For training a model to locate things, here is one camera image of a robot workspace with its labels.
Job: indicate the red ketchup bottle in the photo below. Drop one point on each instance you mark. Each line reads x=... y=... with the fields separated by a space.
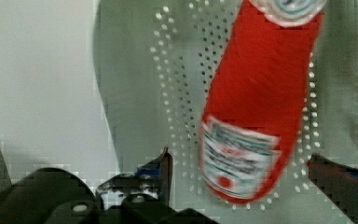
x=256 y=99

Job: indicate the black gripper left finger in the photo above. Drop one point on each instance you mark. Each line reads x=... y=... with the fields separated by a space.
x=153 y=178

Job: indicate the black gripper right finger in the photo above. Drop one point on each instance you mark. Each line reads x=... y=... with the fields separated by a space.
x=338 y=182

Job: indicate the green oval strainer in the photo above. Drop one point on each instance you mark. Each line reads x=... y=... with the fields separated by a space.
x=155 y=60

